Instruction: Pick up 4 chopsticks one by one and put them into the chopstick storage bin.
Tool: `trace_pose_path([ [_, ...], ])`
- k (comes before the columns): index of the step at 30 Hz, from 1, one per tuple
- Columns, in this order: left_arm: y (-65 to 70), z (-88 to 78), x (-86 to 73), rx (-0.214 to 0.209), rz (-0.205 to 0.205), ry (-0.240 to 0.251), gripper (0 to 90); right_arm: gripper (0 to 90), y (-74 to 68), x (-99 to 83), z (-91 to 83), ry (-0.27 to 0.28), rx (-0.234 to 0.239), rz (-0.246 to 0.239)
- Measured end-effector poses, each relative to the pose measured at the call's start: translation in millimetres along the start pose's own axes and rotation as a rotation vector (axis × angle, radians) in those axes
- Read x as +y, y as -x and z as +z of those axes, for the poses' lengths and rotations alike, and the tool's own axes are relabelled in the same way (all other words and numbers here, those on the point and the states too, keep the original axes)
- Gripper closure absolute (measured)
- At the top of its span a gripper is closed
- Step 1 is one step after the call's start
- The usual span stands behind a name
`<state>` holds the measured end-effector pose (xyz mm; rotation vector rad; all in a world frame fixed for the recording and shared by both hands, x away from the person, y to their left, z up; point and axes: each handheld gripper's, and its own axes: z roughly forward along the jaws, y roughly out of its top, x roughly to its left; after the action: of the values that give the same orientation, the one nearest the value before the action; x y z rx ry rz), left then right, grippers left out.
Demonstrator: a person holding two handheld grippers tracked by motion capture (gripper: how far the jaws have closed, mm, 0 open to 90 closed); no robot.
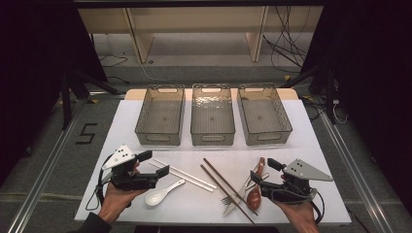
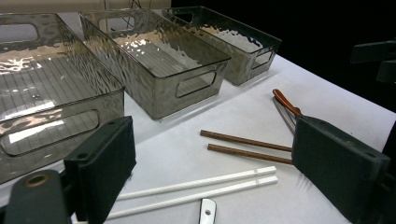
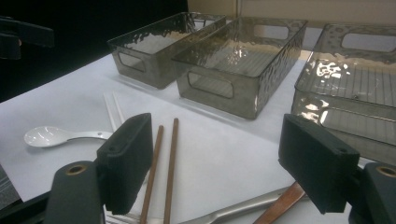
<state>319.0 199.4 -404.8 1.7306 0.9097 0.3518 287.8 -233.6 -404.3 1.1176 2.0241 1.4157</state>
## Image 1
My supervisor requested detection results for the black tripod stand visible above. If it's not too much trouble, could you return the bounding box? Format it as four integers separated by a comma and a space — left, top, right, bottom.
59, 67, 122, 131

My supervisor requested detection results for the metal knife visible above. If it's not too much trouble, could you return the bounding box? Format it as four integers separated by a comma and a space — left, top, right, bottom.
223, 163, 261, 216

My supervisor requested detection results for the brown wooden spoon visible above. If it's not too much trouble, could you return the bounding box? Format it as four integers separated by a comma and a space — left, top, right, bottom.
246, 156, 266, 212

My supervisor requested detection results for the light wooden desk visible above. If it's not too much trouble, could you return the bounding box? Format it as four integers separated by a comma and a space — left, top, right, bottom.
77, 6, 325, 64

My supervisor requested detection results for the brown wooden chopstick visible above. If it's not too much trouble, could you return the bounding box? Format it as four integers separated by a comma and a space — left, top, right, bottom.
199, 164, 257, 225
202, 157, 259, 216

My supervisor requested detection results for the black curtain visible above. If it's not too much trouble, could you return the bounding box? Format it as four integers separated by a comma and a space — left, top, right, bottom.
299, 0, 412, 208
0, 0, 110, 190

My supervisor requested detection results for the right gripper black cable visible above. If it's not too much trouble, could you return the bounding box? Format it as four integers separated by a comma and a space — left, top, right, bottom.
270, 188, 326, 226

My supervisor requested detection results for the person's left hand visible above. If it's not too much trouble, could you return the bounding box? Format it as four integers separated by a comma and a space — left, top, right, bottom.
97, 181, 148, 225

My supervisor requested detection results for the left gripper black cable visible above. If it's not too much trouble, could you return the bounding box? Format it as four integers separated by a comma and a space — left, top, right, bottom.
85, 154, 115, 212

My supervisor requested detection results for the bundle of black floor cables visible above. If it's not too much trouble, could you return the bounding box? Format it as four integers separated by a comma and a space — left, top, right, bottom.
261, 6, 312, 74

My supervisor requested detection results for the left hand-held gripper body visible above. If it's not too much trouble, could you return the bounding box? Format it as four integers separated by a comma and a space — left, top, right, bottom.
101, 145, 160, 192

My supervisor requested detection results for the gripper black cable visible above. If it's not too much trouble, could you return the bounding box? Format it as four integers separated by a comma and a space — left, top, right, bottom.
270, 188, 326, 226
85, 154, 115, 212

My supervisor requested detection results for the black metal stand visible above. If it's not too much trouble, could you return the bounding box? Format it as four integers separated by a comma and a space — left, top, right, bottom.
280, 62, 338, 125

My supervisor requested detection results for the white ceramic spoon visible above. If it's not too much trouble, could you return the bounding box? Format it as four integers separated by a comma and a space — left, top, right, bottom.
144, 179, 187, 208

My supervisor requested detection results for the metal fork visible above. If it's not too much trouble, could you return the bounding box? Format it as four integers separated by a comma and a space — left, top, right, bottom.
220, 173, 270, 206

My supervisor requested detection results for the white floor cable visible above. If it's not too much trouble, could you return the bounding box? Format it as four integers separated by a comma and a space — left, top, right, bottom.
138, 61, 166, 83

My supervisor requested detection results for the thin black floor cable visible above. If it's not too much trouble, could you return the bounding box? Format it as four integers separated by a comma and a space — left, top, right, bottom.
98, 53, 129, 69

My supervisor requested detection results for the metal floor rail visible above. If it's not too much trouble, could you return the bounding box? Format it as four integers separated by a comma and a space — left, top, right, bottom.
319, 110, 395, 233
5, 96, 95, 233

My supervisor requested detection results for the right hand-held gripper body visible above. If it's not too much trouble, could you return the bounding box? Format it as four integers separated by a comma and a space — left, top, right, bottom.
259, 157, 334, 206

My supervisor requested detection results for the smoky clear plastic bin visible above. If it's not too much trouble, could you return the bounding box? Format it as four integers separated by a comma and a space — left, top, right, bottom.
189, 83, 236, 147
236, 83, 293, 147
134, 83, 187, 147

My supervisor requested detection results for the person's right hand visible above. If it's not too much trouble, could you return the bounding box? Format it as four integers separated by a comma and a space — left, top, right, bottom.
276, 197, 321, 233

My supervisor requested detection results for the white cable loop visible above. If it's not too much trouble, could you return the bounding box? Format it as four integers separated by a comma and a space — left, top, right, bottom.
332, 99, 350, 125

